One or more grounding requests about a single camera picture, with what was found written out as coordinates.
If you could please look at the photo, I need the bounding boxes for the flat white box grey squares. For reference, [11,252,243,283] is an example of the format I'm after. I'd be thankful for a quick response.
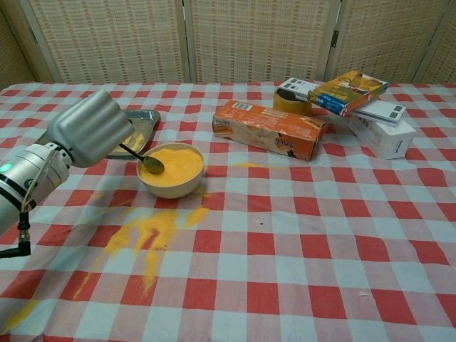
[277,77,408,128]

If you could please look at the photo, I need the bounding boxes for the woven bamboo folding screen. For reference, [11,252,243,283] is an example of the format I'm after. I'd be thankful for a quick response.
[0,0,456,90]

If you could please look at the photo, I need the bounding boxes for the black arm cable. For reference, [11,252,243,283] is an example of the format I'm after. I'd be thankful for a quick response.
[0,209,32,259]

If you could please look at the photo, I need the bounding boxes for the rectangular metal tray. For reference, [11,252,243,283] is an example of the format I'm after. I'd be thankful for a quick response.
[105,109,162,160]

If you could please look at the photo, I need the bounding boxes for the brown tape roll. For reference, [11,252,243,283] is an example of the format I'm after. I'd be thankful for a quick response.
[272,87,314,118]

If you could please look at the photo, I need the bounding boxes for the plain white carton box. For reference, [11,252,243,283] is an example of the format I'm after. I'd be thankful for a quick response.
[347,115,418,160]

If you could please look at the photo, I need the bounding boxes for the red white checkered tablecloth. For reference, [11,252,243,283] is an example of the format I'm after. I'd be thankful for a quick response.
[0,81,456,342]

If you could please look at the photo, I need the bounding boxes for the long orange carton box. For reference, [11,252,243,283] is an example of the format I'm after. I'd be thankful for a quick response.
[212,99,329,162]

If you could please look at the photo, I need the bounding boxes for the yellow powder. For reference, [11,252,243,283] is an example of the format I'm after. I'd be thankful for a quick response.
[73,206,211,300]

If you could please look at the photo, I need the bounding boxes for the cream bowl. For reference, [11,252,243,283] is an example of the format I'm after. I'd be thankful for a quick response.
[136,142,206,200]

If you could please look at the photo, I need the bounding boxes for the bowl of yellow batter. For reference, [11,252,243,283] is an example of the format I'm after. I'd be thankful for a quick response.
[139,147,204,187]

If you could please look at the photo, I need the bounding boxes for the orange and blue box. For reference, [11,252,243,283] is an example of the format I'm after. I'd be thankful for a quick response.
[306,70,390,118]

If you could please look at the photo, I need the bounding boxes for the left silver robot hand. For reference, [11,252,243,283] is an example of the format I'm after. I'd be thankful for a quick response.
[46,88,135,169]

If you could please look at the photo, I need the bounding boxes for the dark metal spoon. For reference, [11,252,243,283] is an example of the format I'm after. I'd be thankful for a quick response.
[118,142,165,175]

